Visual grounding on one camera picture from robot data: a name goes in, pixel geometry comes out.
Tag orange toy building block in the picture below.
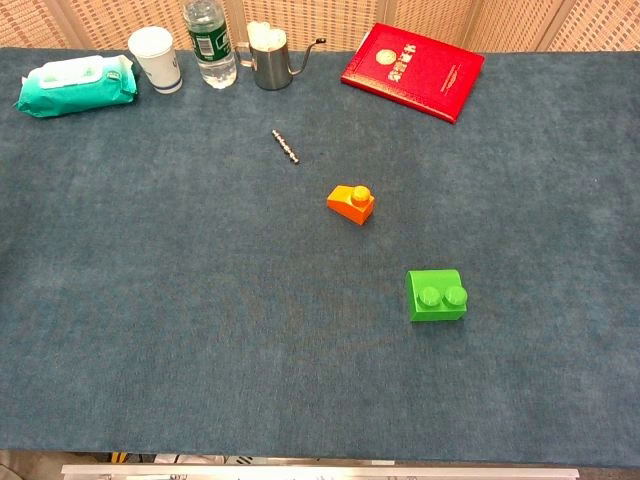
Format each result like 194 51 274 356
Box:
326 184 376 228

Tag green toy building block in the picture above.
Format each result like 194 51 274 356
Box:
404 268 470 324

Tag blue felt table cloth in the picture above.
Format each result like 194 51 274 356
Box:
0 46 640 469

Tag steel long-spout pitcher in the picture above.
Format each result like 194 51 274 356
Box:
234 37 328 92

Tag red certificate book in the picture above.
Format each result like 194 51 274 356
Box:
340 22 486 125

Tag white wads in pitcher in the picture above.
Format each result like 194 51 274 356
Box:
246 20 288 53

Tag woven wicker folding screen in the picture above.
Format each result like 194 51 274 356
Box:
0 0 640 53

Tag clear plastic water bottle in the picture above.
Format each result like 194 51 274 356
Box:
182 0 238 90

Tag white paper cup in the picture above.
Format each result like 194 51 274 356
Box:
127 26 183 95

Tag green wet wipes pack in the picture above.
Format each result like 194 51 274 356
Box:
13 53 139 119

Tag aluminium profile rail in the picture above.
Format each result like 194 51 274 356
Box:
60 463 581 480

